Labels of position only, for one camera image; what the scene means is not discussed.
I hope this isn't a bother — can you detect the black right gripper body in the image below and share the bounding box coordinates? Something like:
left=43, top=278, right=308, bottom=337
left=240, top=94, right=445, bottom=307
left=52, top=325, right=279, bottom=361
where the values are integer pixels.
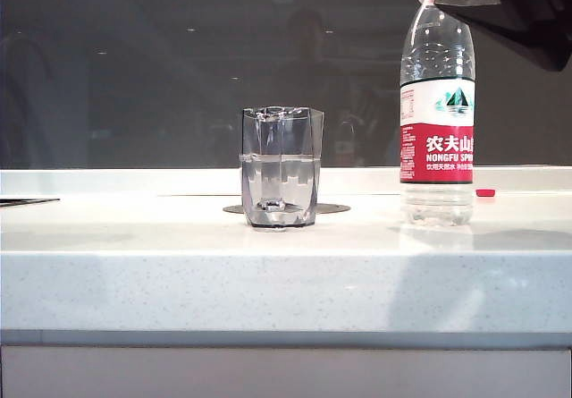
left=433, top=0, right=572, bottom=73

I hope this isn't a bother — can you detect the clear Nongfu Spring water bottle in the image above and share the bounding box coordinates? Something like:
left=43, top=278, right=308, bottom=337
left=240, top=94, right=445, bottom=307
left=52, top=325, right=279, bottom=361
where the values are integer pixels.
left=399, top=0, right=476, bottom=228

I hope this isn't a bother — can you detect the round black countertop disc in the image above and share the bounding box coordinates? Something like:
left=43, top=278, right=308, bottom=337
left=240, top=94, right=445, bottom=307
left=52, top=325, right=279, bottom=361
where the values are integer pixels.
left=222, top=202, right=352, bottom=216

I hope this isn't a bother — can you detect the faceted clear glass tumbler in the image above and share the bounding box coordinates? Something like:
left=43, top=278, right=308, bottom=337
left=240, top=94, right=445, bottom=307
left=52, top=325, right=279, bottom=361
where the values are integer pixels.
left=240, top=106, right=325, bottom=231

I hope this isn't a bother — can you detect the white cabinet front panel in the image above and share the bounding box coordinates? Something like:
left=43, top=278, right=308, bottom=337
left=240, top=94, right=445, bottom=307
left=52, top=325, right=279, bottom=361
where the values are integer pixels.
left=0, top=343, right=572, bottom=398

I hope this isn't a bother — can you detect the flat black cooktop panel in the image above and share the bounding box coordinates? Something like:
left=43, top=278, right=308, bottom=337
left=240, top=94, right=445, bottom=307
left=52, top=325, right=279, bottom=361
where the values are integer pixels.
left=0, top=198, right=62, bottom=208

